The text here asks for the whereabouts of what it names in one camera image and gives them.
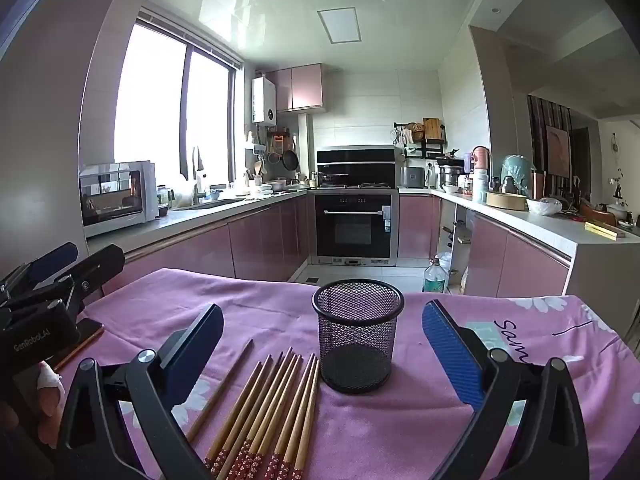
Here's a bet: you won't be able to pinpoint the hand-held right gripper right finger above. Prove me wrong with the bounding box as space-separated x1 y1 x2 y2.
421 300 591 480

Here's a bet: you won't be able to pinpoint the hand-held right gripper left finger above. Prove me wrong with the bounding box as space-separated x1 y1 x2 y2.
52 303 225 480

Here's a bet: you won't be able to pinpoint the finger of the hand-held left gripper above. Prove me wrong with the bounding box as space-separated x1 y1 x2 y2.
5 244 126 322
0 242 80 307

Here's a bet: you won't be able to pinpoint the dark-tipped wooden chopstick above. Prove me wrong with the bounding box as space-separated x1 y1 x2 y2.
185 338 254 443

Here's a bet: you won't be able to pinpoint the black mesh holder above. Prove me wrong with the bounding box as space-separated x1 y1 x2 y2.
312 280 405 394

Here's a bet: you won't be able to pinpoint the bundle of wooden chopsticks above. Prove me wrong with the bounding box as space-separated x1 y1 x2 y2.
202 347 322 480

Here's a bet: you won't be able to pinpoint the person's left hand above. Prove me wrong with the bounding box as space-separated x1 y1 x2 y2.
0 360 67 466

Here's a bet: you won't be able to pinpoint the white countertop oven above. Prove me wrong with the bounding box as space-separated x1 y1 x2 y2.
79 160 159 239

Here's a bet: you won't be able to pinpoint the clear plastic oil bottle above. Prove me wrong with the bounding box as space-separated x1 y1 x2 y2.
422 258 448 294

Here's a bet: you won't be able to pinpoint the pink floral tablecloth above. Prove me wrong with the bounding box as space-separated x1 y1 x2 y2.
50 267 640 480

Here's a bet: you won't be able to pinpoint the pink kitchen base cabinets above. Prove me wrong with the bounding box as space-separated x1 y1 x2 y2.
87 191 573 301

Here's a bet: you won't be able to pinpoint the kitchen faucet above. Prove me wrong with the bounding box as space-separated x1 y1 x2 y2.
191 145 206 197

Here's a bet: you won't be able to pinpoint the black built-in oven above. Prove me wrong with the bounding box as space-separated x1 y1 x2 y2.
313 192 399 266

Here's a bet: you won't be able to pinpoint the round beige tin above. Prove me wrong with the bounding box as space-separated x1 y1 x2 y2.
485 190 529 211

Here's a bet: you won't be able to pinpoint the white plastic bag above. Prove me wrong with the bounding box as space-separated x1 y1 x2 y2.
525 197 564 216

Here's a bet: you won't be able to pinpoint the large kitchen window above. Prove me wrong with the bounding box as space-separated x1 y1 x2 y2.
114 7 246 186

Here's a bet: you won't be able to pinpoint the teal covered jar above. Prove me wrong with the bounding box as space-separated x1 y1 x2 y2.
501 154 534 196

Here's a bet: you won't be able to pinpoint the flat yellow box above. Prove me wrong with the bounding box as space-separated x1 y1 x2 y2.
584 221 632 240

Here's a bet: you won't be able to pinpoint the black range hood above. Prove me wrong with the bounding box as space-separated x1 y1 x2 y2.
316 146 397 187

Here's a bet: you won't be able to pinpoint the ceiling light panel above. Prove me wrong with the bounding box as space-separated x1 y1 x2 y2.
316 7 362 45

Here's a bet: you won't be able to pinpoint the black wall rack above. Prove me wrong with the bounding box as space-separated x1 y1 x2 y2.
392 117 447 159

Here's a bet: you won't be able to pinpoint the framed wall painting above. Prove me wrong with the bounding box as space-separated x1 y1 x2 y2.
544 124 571 179

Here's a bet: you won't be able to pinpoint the white wall water heater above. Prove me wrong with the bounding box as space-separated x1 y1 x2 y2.
252 76 277 127

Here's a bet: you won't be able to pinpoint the pink wall cabinet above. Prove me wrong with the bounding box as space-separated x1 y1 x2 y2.
265 63 329 114

